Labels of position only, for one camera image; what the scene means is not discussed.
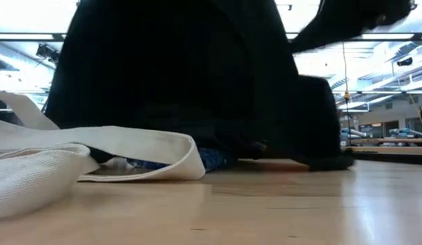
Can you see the blue plaid pajama pants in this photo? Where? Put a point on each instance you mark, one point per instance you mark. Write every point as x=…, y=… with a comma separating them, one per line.
x=212, y=160

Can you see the grey background robot arm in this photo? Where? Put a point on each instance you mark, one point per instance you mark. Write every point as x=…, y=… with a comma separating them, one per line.
x=406, y=132
x=354, y=132

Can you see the light wooden desk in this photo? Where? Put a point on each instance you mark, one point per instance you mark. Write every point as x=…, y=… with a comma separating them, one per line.
x=388, y=150

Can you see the black ceiling camera rig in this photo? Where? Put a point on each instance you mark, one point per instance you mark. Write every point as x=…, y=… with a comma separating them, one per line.
x=46, y=51

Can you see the black garment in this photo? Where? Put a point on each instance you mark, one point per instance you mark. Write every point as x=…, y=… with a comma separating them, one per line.
x=163, y=68

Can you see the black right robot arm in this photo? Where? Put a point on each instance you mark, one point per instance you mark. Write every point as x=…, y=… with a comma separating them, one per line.
x=347, y=20

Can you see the cream canvas tote bag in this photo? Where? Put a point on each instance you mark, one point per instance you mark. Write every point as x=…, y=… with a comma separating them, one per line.
x=27, y=177

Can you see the black ceiling speaker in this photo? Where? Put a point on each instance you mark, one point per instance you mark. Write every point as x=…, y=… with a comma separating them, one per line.
x=405, y=62

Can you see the dark grey garment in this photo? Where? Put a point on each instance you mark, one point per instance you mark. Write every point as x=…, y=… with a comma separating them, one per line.
x=228, y=143

